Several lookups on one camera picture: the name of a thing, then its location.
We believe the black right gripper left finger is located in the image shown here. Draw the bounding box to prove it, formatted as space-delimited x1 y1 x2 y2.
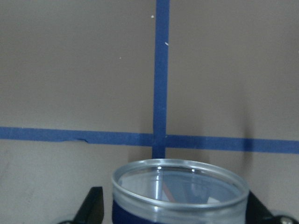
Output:
59 187 103 224

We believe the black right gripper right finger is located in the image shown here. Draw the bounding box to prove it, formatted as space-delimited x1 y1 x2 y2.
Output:
245 191 299 224

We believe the white tennis ball can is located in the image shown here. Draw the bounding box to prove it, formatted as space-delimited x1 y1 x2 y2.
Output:
112 159 249 224

